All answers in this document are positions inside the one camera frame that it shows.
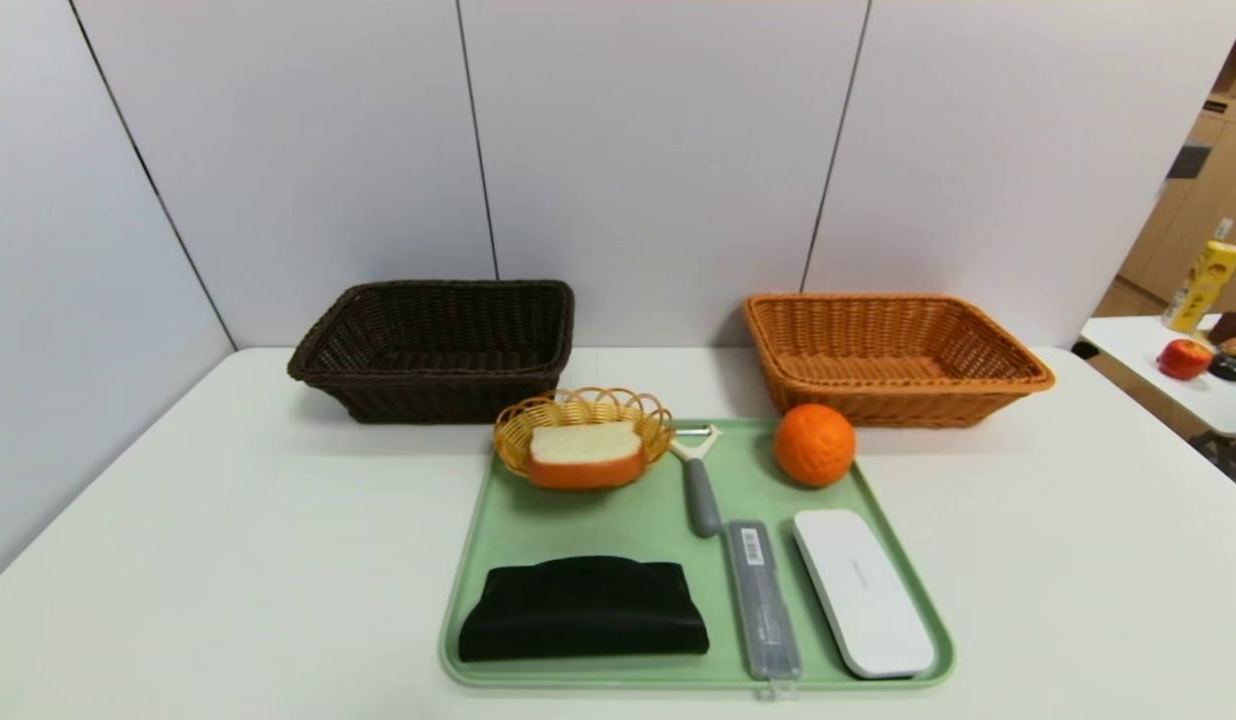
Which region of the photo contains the toy bread slice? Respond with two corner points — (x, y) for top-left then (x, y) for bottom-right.
(527, 421), (647, 491)

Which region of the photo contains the orange fruit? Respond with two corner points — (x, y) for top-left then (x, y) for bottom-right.
(773, 403), (858, 488)

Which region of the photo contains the clear grey cutlery case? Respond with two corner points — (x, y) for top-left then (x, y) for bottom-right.
(725, 520), (804, 701)

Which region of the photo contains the white oblong case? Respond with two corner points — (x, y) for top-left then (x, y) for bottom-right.
(791, 509), (936, 681)

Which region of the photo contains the small yellow wicker basket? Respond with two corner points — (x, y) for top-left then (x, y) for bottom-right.
(493, 387), (676, 479)

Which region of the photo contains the dark brown wicker basket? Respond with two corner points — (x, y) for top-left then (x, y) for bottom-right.
(287, 279), (576, 425)

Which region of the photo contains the orange wicker basket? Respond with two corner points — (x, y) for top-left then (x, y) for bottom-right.
(743, 292), (1057, 429)

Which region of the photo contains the light green plastic tray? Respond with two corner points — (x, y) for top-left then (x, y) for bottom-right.
(439, 417), (957, 693)

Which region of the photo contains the black folded cloth pouch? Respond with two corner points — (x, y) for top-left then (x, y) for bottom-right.
(458, 556), (711, 663)

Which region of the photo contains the white side table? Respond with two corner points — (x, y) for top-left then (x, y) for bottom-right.
(1071, 314), (1236, 498)

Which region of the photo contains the red apple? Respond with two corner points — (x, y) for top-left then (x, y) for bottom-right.
(1157, 338), (1215, 381)

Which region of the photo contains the yellow drink carton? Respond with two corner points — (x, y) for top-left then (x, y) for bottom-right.
(1162, 240), (1236, 334)

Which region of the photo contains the wooden cabinet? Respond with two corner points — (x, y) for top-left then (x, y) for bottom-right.
(1093, 10), (1236, 319)

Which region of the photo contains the grey handled peeler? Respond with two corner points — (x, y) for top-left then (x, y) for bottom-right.
(670, 424), (724, 539)

